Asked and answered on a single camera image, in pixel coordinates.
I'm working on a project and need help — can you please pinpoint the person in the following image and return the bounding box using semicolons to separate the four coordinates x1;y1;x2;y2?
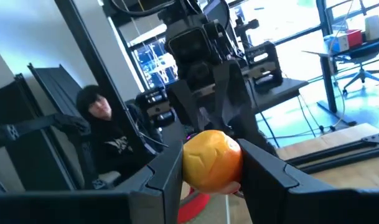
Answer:
75;84;165;184

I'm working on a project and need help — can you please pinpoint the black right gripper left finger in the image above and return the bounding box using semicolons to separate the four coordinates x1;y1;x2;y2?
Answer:
0;140;184;224

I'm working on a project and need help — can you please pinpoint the grey desk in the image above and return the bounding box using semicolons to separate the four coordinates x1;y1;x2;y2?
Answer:
251;77;310;115

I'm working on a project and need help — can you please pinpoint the dark long desk top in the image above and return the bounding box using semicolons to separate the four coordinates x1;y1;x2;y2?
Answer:
302;36;379;60

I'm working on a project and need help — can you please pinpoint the small orange toy fruit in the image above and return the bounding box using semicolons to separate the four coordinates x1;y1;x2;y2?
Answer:
182;129;243;194

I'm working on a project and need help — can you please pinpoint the large window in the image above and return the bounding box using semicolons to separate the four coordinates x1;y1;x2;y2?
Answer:
114;0;379;91

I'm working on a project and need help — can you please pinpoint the blue white box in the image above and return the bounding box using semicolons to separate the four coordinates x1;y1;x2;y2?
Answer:
324;32;350;53

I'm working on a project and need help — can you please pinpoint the black table leg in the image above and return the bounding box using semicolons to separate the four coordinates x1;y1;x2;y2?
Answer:
316;55;358;127

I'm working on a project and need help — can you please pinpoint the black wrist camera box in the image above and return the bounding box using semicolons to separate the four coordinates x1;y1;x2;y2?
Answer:
164;21;223;66

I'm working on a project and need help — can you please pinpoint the black office chair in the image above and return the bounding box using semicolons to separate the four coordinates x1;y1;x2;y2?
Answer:
341;52;379;94

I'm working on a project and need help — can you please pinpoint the green perforated metal shelf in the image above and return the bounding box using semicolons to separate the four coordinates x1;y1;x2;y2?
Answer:
180;186;230;224

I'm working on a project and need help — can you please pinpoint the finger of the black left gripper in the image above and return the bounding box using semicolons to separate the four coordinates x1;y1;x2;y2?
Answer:
135;79;203;132
213;41;283;156

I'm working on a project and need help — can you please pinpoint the black monitor stand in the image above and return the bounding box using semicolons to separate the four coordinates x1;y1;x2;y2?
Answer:
234;17;261;50

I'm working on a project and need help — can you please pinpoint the grey monitor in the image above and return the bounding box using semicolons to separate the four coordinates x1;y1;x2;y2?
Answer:
203;0;231;32

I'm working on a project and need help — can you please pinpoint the black upright panel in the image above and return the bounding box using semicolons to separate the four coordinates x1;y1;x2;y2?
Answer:
0;73;77;191
27;63;98;131

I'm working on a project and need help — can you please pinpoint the red collapsible bowl grey rim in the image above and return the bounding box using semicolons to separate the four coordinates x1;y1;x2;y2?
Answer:
177;185;211;224

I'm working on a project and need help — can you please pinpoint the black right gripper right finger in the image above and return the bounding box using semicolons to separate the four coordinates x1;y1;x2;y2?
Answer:
237;138;379;224

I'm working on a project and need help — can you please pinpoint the red box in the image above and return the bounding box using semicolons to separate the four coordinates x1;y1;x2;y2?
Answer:
346;29;363;48

